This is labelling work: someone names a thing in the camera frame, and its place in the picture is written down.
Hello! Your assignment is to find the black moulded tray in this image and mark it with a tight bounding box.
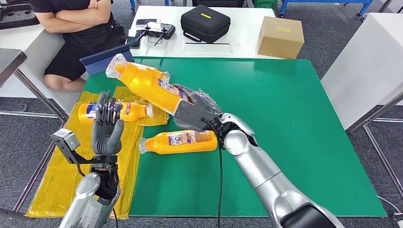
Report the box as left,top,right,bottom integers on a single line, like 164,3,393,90
0,0,40,30

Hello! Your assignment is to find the black carrying case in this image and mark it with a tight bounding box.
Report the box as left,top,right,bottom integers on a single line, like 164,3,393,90
180,4,231,44

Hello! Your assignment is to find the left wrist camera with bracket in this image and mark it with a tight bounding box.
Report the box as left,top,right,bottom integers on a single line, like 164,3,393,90
51,128,118,165

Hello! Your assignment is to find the white side table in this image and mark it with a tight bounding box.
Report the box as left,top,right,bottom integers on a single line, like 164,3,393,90
320,13,403,131

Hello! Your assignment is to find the brown cardboard box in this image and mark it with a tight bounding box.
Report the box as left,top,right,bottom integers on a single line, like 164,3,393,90
257,16,305,60

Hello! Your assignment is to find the yellow taped cardboard sheet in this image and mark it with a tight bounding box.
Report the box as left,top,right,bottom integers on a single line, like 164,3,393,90
26,86,170,220

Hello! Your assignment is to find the grey metal leg frame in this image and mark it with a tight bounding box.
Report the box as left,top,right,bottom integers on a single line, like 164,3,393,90
347,92,403,197

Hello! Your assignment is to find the black remote controller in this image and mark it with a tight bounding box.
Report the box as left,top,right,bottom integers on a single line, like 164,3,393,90
135,23,176,47

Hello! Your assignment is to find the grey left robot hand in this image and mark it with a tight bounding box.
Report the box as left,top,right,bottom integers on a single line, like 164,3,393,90
91,91,125,155

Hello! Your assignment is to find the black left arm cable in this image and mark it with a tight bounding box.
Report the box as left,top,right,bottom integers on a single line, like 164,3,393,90
77,163,119,228

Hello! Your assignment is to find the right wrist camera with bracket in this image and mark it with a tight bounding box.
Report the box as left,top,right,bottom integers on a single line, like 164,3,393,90
173,100,221,132

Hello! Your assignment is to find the white cable with plug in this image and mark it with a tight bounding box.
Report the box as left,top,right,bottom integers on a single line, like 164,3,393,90
377,195,403,227

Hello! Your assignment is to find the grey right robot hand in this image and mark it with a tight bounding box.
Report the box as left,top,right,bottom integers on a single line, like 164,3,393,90
172,83,223,116

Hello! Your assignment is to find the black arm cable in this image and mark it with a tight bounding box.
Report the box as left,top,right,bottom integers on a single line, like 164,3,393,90
201,118,223,228
77,163,119,228

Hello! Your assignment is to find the grey metal table rail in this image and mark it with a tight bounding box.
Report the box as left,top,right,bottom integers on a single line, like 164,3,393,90
12,138,59,213

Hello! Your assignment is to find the black crate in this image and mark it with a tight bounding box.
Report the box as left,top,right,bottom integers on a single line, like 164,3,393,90
191,0,246,8

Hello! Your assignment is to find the orange plastic bottle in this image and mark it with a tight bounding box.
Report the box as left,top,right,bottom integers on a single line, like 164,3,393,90
77,101,154,124
139,130,219,155
105,53,191,115
127,61,171,84

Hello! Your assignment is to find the white and grey desk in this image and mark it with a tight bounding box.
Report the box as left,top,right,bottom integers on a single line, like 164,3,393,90
0,23,85,115

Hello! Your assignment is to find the blue metal cart frame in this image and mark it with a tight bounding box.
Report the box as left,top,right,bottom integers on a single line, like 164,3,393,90
278,0,374,18

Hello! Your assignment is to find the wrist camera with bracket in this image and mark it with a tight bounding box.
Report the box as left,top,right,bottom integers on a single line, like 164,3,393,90
51,128,118,165
173,100,221,132

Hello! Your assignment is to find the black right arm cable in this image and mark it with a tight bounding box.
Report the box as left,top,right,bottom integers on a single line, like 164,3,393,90
201,118,223,228

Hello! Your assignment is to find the green table mat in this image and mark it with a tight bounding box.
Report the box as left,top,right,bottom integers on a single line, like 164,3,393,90
81,57,387,219

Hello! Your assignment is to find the green plastic crate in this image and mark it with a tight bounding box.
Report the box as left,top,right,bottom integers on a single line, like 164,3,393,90
251,0,278,9

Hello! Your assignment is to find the blue tablet case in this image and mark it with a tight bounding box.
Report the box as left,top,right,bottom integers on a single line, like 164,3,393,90
79,43,135,77

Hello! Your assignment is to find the person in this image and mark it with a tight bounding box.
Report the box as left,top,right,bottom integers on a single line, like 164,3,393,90
29,0,127,93

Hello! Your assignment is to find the dark tablet device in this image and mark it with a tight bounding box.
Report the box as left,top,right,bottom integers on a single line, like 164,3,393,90
126,29,142,50

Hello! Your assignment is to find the dark grey side table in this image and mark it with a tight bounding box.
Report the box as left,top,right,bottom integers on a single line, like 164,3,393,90
0,48,68,123

